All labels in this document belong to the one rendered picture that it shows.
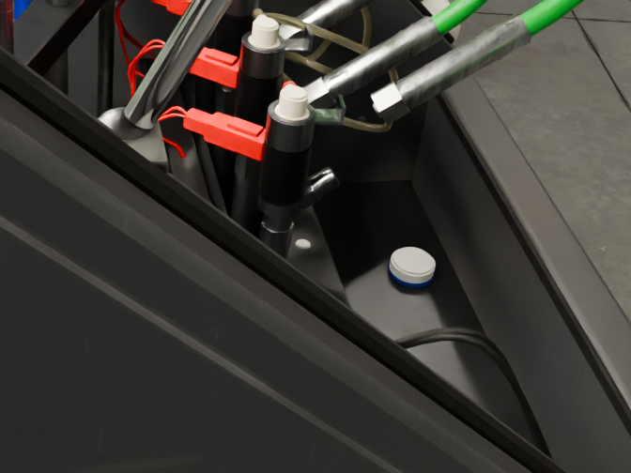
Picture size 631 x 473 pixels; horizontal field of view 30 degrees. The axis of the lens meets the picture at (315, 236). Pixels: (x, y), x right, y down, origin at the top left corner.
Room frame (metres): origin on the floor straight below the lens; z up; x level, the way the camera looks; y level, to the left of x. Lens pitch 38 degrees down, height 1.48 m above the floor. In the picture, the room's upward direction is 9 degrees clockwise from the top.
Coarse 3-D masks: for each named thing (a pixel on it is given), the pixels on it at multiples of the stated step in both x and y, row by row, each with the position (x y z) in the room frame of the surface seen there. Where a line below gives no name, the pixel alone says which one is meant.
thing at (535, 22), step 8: (544, 0) 0.61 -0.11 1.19; (552, 0) 0.61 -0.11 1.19; (560, 0) 0.61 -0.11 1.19; (568, 0) 0.61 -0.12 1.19; (576, 0) 0.61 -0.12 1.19; (536, 8) 0.61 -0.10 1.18; (544, 8) 0.61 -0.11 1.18; (552, 8) 0.61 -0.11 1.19; (560, 8) 0.61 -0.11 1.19; (568, 8) 0.61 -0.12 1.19; (520, 16) 0.61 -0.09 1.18; (528, 16) 0.61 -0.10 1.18; (536, 16) 0.61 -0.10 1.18; (544, 16) 0.61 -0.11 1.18; (552, 16) 0.61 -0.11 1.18; (560, 16) 0.61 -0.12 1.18; (528, 24) 0.60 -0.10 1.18; (536, 24) 0.60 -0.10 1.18; (544, 24) 0.61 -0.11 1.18; (536, 32) 0.60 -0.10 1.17
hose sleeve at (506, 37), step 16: (512, 16) 0.61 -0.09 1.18; (496, 32) 0.60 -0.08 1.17; (512, 32) 0.60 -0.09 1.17; (528, 32) 0.60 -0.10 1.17; (464, 48) 0.60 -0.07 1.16; (480, 48) 0.60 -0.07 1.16; (496, 48) 0.60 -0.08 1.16; (512, 48) 0.60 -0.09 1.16; (432, 64) 0.59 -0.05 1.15; (448, 64) 0.59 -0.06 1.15; (464, 64) 0.59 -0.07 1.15; (480, 64) 0.59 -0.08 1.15; (400, 80) 0.59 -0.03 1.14; (416, 80) 0.59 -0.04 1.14; (432, 80) 0.59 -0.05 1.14; (448, 80) 0.59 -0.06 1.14; (416, 96) 0.58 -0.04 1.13; (432, 96) 0.59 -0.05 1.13
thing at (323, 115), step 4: (316, 112) 0.58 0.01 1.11; (320, 112) 0.58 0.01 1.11; (324, 112) 0.58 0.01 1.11; (328, 112) 0.58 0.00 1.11; (332, 112) 0.58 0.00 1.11; (316, 116) 0.57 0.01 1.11; (320, 116) 0.58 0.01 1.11; (324, 116) 0.58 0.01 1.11; (328, 116) 0.58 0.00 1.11; (332, 116) 0.58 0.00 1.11; (336, 116) 0.58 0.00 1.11; (316, 120) 0.57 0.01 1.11; (320, 120) 0.57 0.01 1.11; (324, 120) 0.57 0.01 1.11; (328, 120) 0.57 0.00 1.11; (332, 120) 0.57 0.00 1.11; (336, 120) 0.57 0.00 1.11; (316, 124) 0.57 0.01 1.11; (320, 124) 0.57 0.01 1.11; (324, 124) 0.57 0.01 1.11; (328, 124) 0.57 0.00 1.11; (332, 124) 0.57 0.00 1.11; (336, 124) 0.57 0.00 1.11; (340, 124) 0.57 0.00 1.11
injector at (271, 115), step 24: (288, 120) 0.56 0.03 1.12; (312, 120) 0.57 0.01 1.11; (264, 144) 0.57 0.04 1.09; (288, 144) 0.56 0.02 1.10; (264, 168) 0.56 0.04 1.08; (288, 168) 0.56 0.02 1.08; (264, 192) 0.56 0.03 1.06; (288, 192) 0.56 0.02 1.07; (312, 192) 0.57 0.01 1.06; (264, 216) 0.57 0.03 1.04; (288, 216) 0.56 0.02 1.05; (264, 240) 0.57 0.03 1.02; (288, 240) 0.57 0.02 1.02
